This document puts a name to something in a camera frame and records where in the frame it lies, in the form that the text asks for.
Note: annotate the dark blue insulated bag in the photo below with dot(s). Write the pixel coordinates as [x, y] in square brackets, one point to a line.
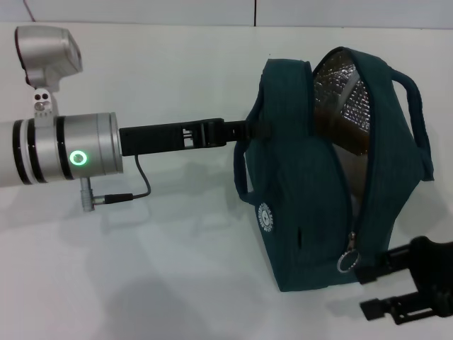
[301, 184]

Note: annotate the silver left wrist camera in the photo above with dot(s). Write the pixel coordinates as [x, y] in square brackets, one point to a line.
[46, 53]

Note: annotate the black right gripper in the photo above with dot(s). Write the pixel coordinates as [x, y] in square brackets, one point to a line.
[437, 269]

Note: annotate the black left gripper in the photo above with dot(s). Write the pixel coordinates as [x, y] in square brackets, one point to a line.
[159, 140]

